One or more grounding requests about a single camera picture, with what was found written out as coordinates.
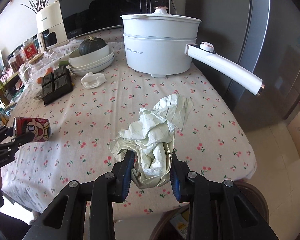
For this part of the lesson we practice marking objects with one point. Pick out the grey refrigerator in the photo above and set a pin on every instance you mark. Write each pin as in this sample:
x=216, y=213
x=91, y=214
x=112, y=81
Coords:
x=265, y=42

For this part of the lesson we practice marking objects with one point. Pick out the dried food glass jar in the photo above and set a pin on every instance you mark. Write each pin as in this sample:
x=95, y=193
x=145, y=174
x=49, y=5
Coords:
x=16, y=62

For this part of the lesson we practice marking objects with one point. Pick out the dry twig bunch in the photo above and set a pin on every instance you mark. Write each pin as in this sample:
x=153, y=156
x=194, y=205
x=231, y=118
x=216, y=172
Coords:
x=37, y=2

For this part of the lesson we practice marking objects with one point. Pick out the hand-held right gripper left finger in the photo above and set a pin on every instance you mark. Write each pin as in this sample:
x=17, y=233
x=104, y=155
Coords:
x=128, y=177

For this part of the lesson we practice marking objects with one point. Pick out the green vegetable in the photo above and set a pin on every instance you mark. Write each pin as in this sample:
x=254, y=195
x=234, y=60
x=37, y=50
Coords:
x=63, y=63

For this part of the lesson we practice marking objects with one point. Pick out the white crumpled tissue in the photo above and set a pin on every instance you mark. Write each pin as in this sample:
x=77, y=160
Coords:
x=92, y=80

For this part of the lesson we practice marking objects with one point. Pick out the dark green squash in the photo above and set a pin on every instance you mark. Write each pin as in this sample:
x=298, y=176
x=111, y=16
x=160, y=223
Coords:
x=92, y=46

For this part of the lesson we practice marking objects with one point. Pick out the black microwave oven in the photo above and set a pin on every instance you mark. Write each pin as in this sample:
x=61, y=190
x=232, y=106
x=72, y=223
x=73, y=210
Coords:
x=102, y=5

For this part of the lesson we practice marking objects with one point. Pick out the lined paper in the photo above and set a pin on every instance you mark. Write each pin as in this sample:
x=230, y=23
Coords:
x=152, y=135

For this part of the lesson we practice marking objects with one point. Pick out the red cartoon drink can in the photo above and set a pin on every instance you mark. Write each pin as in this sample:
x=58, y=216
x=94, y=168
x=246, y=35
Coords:
x=36, y=130

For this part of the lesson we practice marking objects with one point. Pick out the glass jar with bamboo lid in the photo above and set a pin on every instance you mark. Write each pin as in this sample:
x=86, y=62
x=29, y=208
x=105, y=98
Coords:
x=35, y=67

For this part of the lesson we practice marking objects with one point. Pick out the person's dark clothing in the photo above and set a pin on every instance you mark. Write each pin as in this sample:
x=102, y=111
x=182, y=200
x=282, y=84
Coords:
x=7, y=225

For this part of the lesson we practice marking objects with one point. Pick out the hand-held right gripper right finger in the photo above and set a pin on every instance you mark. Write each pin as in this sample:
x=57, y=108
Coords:
x=175, y=183

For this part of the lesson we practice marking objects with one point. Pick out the white electric cooking pot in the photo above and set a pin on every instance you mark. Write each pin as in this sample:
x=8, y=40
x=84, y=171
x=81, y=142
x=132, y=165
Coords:
x=160, y=50

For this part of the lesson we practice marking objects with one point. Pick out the black plastic compartment tray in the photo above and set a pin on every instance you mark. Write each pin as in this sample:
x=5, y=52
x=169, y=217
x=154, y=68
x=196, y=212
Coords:
x=57, y=85

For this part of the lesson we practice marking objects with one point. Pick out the cherry print tablecloth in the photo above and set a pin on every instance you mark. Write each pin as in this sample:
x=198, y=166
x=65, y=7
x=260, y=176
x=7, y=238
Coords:
x=90, y=135

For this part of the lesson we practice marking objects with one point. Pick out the small orange fruit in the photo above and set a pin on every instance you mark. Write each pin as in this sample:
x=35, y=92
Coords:
x=40, y=80
x=49, y=69

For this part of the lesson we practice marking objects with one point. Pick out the red label glass jar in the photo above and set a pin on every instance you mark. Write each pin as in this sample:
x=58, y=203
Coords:
x=30, y=51

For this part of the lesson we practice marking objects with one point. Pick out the white air fryer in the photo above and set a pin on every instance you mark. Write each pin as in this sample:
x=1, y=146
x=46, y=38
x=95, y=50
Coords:
x=50, y=20

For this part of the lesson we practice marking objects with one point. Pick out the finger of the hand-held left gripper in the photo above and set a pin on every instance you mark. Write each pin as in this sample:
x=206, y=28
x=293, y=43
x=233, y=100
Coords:
x=2, y=133
x=17, y=140

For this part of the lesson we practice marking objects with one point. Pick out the deep white bowl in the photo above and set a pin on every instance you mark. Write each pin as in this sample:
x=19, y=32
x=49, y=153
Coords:
x=95, y=56

